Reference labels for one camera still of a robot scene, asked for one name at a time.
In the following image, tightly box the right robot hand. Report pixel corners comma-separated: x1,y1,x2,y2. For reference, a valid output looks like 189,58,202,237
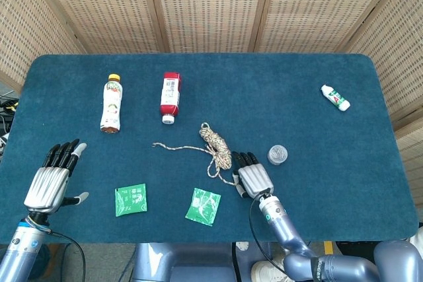
231,151,275,199

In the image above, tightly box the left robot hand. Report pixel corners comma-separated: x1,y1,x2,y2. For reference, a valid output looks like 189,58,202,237
23,139,90,213

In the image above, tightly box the braided beige rope bundle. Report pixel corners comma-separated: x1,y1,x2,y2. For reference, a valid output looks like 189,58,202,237
152,122,239,186

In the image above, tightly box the clear round plastic container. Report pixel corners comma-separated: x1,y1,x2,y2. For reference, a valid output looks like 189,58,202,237
266,144,289,166

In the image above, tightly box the crumpled green sachet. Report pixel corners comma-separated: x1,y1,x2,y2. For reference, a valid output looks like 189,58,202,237
184,187,222,227

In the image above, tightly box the blue carpet table cover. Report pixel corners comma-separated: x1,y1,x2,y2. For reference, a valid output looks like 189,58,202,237
0,52,419,245

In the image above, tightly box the green tea sachet with lettering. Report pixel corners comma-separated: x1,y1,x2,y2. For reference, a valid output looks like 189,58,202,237
114,182,148,218

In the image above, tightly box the white shoe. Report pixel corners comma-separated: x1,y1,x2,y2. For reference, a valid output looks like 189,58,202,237
250,259,299,282

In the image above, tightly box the tea bottle with yellow cap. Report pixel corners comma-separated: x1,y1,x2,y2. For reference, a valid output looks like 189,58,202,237
100,73,124,135

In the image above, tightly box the blue-grey robot torso base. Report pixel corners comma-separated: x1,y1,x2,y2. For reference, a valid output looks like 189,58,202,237
131,241,239,282

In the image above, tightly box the white and green tube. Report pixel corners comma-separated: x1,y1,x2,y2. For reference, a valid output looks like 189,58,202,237
320,84,352,112

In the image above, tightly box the red bottle with white cap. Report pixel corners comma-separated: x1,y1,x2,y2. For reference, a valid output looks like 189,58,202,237
160,71,182,125

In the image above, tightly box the woven folding screen panel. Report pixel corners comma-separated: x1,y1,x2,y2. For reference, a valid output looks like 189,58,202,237
250,0,403,54
393,120,423,229
27,0,170,55
342,0,423,127
0,0,89,95
144,0,276,54

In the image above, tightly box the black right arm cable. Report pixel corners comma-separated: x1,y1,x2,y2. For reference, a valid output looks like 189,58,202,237
249,192,288,275

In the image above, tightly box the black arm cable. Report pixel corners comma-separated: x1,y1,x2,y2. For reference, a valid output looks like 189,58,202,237
249,192,288,275
45,228,87,282

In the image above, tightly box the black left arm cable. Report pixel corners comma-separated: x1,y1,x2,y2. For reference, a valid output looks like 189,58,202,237
45,228,87,282

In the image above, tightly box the floor cable tangle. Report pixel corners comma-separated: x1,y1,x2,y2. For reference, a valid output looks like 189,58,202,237
0,92,20,151

